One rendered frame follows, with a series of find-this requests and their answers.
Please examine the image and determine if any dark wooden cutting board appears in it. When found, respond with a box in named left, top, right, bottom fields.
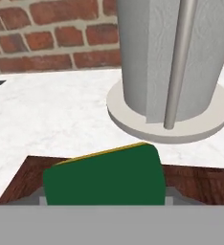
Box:
left=0, top=155, right=224, bottom=207

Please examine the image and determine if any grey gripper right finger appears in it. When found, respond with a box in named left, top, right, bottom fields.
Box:
left=164, top=186, right=208, bottom=207

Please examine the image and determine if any green and yellow sponge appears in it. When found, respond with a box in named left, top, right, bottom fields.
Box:
left=42, top=142, right=167, bottom=207

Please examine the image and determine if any white paper towel roll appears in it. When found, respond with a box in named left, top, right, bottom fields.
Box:
left=116, top=0, right=224, bottom=124

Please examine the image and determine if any paper towel holder with rod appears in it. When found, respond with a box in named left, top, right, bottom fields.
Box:
left=105, top=0, right=224, bottom=145

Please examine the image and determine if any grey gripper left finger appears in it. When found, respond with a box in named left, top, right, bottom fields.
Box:
left=4, top=187, right=49, bottom=207

